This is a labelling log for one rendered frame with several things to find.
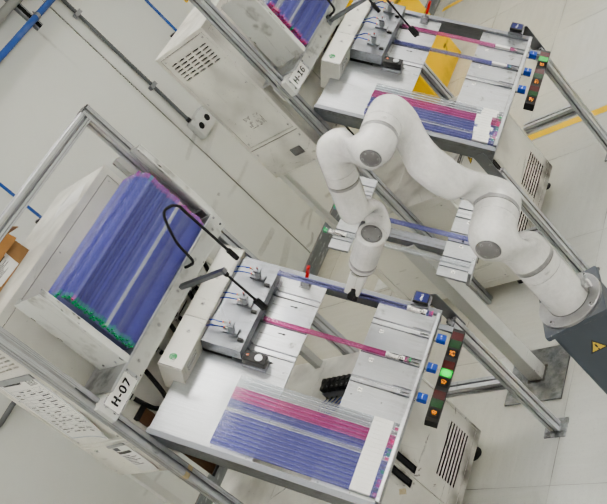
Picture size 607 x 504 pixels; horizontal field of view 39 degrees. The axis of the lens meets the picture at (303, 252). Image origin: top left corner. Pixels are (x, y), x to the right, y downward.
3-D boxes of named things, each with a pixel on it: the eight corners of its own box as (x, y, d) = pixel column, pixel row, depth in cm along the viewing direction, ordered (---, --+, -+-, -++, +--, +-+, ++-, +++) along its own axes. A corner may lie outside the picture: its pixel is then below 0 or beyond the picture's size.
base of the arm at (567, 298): (596, 263, 243) (560, 221, 236) (607, 309, 229) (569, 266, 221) (537, 294, 253) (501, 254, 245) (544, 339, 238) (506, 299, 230)
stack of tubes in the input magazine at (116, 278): (205, 221, 280) (144, 166, 269) (133, 348, 251) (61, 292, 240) (184, 231, 289) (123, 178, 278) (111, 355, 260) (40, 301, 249)
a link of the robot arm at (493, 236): (555, 237, 233) (505, 178, 223) (547, 288, 221) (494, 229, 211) (517, 250, 241) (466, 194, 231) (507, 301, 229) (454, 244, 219)
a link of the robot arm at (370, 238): (357, 241, 258) (345, 264, 253) (365, 214, 247) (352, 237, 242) (383, 253, 256) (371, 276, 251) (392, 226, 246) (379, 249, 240)
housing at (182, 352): (248, 274, 298) (244, 249, 287) (188, 394, 270) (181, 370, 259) (227, 268, 300) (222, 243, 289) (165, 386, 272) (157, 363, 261)
